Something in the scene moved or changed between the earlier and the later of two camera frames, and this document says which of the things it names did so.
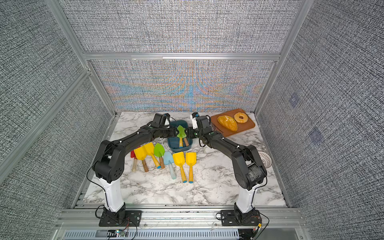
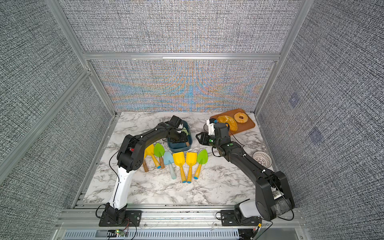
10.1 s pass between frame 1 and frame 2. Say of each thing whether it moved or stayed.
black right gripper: moved
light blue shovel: stayed
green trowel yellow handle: moved
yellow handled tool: stayed
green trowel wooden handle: stayed
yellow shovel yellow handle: stayed
